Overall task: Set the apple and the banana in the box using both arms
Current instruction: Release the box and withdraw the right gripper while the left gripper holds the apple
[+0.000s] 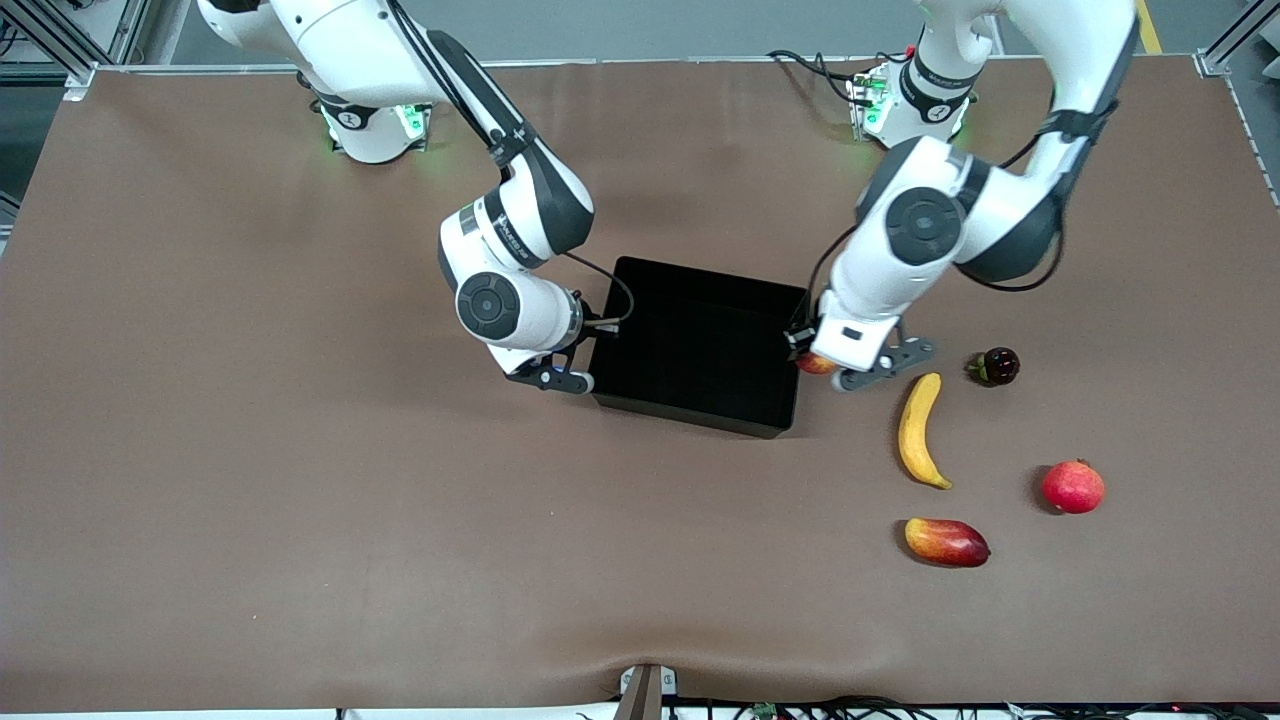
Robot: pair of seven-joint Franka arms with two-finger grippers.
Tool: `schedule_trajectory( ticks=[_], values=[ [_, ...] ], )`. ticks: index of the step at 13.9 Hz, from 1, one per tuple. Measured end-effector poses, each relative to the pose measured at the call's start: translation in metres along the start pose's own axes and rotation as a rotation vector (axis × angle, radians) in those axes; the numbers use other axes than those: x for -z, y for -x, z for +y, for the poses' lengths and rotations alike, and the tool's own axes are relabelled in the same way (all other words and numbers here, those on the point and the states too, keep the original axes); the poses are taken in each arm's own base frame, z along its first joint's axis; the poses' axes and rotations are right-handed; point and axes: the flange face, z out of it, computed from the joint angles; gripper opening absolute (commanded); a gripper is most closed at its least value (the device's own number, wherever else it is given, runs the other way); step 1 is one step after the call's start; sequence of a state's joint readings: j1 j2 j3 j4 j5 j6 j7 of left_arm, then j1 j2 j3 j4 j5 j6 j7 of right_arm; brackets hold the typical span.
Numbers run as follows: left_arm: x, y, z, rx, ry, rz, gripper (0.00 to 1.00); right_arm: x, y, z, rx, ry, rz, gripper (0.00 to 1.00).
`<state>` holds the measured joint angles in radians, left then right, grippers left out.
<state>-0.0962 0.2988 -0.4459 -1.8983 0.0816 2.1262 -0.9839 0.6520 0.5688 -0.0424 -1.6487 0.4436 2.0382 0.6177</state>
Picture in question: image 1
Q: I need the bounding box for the black plastic box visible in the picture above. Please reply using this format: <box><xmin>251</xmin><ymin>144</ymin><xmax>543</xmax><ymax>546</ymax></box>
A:
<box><xmin>588</xmin><ymin>256</ymin><xmax>809</xmax><ymax>439</ymax></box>

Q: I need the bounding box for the brown table mat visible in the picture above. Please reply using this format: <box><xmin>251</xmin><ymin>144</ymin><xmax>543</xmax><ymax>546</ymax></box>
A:
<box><xmin>0</xmin><ymin>55</ymin><xmax>1280</xmax><ymax>713</ymax></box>

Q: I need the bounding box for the black left base cable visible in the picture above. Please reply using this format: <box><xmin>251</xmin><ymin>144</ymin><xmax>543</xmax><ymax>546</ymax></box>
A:
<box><xmin>768</xmin><ymin>48</ymin><xmax>871</xmax><ymax>101</ymax></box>

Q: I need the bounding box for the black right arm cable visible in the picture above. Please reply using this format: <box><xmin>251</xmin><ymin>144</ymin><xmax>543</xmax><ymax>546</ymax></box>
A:
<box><xmin>385</xmin><ymin>0</ymin><xmax>636</xmax><ymax>334</ymax></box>

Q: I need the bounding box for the red pomegranate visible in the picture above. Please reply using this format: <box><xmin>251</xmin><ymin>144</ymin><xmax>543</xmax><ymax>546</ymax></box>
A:
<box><xmin>1042</xmin><ymin>459</ymin><xmax>1107</xmax><ymax>515</ymax></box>

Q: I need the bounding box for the red yellow mango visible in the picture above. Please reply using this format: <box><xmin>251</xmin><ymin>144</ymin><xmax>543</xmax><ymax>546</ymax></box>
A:
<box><xmin>904</xmin><ymin>517</ymin><xmax>992</xmax><ymax>569</ymax></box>

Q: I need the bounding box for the yellow banana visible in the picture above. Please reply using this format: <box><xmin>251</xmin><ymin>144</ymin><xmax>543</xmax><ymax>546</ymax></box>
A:
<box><xmin>897</xmin><ymin>372</ymin><xmax>954</xmax><ymax>491</ymax></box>

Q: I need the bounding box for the dark purple mangosteen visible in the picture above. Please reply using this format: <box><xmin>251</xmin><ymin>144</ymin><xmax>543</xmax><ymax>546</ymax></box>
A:
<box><xmin>966</xmin><ymin>346</ymin><xmax>1022</xmax><ymax>387</ymax></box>

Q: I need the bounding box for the metal table clamp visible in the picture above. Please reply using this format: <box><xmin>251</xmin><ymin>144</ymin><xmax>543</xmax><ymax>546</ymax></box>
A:
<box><xmin>612</xmin><ymin>663</ymin><xmax>679</xmax><ymax>720</ymax></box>

